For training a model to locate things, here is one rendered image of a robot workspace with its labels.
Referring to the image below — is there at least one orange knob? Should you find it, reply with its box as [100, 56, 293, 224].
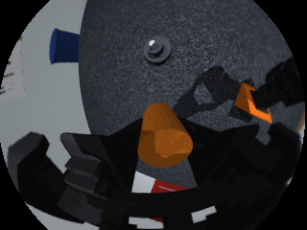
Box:
[137, 103, 193, 168]

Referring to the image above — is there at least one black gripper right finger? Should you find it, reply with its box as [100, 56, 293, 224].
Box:
[178, 118, 260, 187]

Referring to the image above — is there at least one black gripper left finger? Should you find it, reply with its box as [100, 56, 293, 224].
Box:
[60, 119, 143, 192]

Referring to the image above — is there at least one black round pedestal with silver shaft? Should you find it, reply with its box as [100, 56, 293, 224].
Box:
[143, 35, 172, 64]

